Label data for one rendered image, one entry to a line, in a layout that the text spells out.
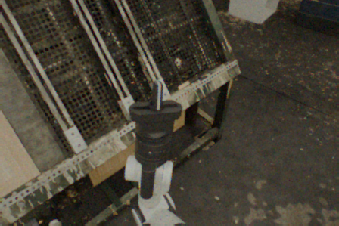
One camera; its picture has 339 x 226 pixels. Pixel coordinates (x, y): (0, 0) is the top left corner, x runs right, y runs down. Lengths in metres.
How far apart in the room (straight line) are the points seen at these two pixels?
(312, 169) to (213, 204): 0.96
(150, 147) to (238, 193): 1.75
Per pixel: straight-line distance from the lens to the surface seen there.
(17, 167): 1.42
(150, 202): 0.86
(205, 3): 1.91
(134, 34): 1.53
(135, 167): 0.70
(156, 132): 0.61
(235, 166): 2.43
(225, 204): 2.25
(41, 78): 1.37
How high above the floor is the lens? 2.01
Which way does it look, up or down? 45 degrees down
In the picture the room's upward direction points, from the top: straight up
